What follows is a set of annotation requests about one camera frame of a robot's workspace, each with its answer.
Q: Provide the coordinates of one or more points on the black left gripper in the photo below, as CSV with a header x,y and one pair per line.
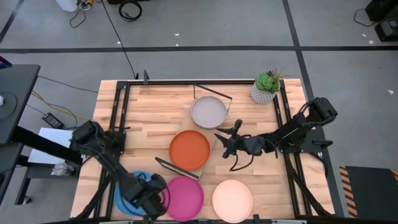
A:
x,y
154,205

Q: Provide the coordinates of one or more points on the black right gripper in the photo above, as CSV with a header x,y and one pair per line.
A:
x,y
248,144

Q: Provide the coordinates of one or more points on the pink round plate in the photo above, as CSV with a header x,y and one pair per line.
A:
x,y
186,199

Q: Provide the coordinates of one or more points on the blue round plate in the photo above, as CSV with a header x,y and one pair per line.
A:
x,y
119,200

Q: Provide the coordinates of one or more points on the orange round plate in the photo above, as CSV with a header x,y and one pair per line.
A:
x,y
189,150

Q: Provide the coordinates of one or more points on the peach round plate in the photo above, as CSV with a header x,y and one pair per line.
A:
x,y
232,201

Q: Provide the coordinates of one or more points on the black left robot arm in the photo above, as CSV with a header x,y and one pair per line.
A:
x,y
109,161

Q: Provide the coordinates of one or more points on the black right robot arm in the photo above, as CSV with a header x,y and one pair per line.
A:
x,y
295,127

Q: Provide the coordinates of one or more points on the black metal wooden shelf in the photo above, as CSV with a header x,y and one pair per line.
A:
x,y
206,133

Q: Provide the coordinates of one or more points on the grey round plate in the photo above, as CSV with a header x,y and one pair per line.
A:
x,y
209,112

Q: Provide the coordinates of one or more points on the white triangle patterned plant pot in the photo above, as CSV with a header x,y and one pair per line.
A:
x,y
261,96

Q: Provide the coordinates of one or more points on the green succulent plant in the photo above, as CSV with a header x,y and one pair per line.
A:
x,y
265,82

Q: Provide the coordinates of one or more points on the crumpled clear plastic bag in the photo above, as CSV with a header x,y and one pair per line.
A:
x,y
62,169

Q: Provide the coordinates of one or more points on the white paper sheet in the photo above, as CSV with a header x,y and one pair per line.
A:
x,y
60,135

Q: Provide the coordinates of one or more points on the black power adapter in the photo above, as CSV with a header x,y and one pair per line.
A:
x,y
53,120

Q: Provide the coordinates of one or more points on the black hazard striped platform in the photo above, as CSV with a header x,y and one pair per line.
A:
x,y
370,193

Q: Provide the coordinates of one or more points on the black side desk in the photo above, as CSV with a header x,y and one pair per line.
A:
x,y
15,93

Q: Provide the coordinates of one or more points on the black equipment case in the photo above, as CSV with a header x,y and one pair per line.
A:
x,y
385,29

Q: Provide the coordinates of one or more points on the white floor container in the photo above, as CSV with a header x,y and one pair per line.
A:
x,y
66,4

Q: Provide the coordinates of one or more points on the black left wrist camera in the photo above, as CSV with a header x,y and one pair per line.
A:
x,y
158,182

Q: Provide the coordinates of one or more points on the black aluminium table frame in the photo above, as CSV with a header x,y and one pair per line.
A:
x,y
186,82

